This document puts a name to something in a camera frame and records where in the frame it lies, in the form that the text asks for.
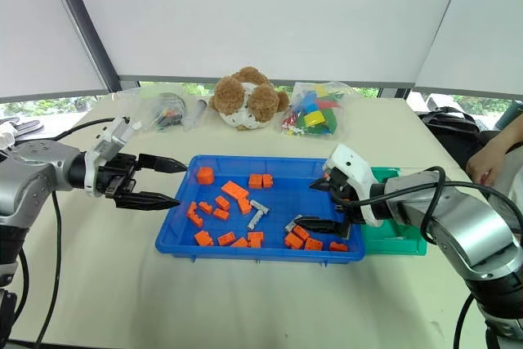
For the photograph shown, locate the blue plastic tray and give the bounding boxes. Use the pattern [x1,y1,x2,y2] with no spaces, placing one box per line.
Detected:
[154,154,367,265]

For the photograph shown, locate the clear plastic tube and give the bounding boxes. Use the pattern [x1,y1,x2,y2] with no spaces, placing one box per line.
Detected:
[181,98,208,130]

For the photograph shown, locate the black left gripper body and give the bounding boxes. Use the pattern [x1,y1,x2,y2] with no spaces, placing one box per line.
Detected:
[97,153,142,208]

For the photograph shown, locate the clear bag of dark parts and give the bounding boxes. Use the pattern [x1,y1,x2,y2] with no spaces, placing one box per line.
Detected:
[137,86,194,134]

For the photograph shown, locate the teal bottle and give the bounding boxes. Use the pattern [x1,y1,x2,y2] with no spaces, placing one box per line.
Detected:
[495,101,523,132]

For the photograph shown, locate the black backpack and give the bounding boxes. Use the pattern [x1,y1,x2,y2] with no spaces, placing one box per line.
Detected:
[418,106,482,171]

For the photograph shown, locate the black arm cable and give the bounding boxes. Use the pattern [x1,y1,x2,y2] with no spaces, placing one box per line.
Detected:
[7,117,118,349]
[337,165,523,349]

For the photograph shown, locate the long flat orange block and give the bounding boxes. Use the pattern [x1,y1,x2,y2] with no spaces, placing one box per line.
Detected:
[220,180,251,200]

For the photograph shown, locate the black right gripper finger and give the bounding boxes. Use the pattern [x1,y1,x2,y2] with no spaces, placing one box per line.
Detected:
[308,177,333,193]
[293,216,343,235]

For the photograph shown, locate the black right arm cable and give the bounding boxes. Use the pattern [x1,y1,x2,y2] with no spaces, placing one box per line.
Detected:
[337,165,523,349]

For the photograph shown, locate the green plastic tray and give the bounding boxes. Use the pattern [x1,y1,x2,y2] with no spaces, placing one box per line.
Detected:
[360,166,428,257]

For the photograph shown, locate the orange round block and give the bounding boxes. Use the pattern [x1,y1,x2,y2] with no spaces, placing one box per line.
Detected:
[196,166,216,186]

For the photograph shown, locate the brown teddy bear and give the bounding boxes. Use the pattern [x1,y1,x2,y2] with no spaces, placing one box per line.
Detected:
[208,66,291,132]

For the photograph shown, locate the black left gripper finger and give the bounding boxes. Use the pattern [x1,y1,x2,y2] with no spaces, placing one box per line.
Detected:
[137,153,190,175]
[114,190,182,211]

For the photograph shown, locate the black flat objects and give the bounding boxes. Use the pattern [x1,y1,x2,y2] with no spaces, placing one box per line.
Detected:
[0,117,42,138]

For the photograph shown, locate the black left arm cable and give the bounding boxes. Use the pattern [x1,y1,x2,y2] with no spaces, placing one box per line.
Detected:
[7,117,118,349]

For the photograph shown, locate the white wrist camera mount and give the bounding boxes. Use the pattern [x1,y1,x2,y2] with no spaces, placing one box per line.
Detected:
[322,144,386,228]
[83,117,142,199]

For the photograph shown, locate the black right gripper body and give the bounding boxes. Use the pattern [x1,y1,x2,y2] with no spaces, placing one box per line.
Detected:
[326,168,364,240]

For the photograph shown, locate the grey brick piece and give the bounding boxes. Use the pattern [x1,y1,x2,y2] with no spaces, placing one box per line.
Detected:
[245,209,265,231]

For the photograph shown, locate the bag of colourful blocks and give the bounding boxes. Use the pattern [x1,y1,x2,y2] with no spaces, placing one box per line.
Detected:
[280,80,353,138]

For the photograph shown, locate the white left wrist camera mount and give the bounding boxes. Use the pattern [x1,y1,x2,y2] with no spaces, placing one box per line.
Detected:
[83,117,142,199]

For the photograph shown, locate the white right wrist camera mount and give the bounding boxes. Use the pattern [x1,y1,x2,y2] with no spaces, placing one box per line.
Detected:
[322,144,386,228]

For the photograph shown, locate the white roller blind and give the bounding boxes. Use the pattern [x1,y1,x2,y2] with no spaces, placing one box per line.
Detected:
[0,0,108,101]
[414,0,523,101]
[63,0,470,84]

